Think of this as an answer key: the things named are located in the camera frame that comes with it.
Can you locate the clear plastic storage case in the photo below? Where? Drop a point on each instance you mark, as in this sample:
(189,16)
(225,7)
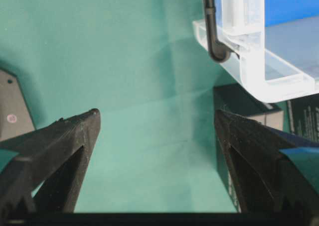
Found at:
(270,47)

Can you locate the black RealSense box bottom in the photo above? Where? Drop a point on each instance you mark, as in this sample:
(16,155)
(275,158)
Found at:
(234,99)

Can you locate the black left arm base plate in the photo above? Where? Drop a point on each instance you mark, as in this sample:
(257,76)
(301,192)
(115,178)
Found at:
(15,118)

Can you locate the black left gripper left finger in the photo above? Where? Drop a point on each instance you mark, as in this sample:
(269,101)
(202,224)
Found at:
(48,170)

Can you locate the teal taped left gripper right finger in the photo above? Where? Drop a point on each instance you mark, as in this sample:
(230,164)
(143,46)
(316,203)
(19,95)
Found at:
(263,177)

